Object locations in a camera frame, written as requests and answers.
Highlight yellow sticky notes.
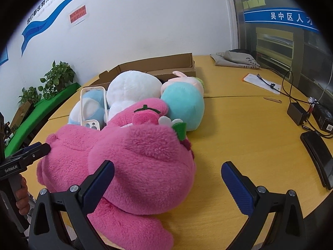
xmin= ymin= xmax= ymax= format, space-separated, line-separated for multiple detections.
xmin=243 ymin=0 xmax=265 ymax=9

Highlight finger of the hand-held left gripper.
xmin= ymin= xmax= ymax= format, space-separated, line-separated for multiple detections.
xmin=5 ymin=142 xmax=52 ymax=165

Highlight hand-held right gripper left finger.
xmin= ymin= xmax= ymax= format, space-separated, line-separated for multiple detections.
xmin=28 ymin=160 xmax=115 ymax=250

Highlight small potted green plant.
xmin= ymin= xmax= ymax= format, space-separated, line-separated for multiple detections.
xmin=18 ymin=86 xmax=42 ymax=107

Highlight white clear phone case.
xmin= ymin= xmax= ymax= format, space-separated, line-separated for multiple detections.
xmin=80 ymin=86 xmax=109 ymax=131

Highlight cardboard box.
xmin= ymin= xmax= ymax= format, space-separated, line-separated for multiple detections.
xmin=83 ymin=53 xmax=196 ymax=94

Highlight teal plush toy pink ears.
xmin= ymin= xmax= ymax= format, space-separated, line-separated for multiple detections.
xmin=159 ymin=71 xmax=206 ymax=132

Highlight blue banner strip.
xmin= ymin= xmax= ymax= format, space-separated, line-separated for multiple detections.
xmin=243 ymin=7 xmax=322 ymax=34

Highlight white plush toy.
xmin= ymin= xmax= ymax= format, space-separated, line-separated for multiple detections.
xmin=106 ymin=70 xmax=163 ymax=121

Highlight short black cable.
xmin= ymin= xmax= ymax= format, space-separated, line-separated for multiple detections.
xmin=257 ymin=73 xmax=277 ymax=89

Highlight green bench top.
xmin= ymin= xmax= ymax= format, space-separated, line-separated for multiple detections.
xmin=4 ymin=82 xmax=82 ymax=157

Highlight blue wall decal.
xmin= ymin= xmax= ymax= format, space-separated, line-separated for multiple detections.
xmin=0 ymin=0 xmax=110 ymax=67

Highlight glass partition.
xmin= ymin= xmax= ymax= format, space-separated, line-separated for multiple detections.
xmin=229 ymin=0 xmax=333 ymax=105

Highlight black power adapter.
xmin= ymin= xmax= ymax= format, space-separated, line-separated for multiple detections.
xmin=287 ymin=101 xmax=310 ymax=125

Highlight large potted green plant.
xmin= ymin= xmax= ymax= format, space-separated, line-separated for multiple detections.
xmin=39 ymin=60 xmax=76 ymax=101

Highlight white paper sheet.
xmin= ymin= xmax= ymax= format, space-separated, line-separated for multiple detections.
xmin=242 ymin=73 xmax=282 ymax=95

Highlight brown carton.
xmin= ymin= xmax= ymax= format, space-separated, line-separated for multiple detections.
xmin=10 ymin=101 xmax=35 ymax=129

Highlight grey cloth bag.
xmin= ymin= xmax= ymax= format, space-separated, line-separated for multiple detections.
xmin=210 ymin=49 xmax=263 ymax=69

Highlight light blue plush toy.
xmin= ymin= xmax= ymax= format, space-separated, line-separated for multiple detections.
xmin=68 ymin=87 xmax=110 ymax=126

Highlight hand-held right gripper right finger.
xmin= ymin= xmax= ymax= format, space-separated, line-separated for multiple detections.
xmin=221 ymin=161 xmax=306 ymax=250

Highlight black labelled box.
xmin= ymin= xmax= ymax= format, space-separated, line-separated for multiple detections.
xmin=311 ymin=104 xmax=333 ymax=133

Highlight person's left hand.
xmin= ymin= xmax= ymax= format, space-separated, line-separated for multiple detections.
xmin=15 ymin=177 xmax=31 ymax=215

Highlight pink plush bear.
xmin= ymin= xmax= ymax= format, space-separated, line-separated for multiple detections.
xmin=36 ymin=98 xmax=196 ymax=249

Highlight red wall sign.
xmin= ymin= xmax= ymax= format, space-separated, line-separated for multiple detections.
xmin=69 ymin=4 xmax=88 ymax=26

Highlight long black power cable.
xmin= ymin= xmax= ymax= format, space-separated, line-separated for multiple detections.
xmin=282 ymin=70 xmax=333 ymax=139

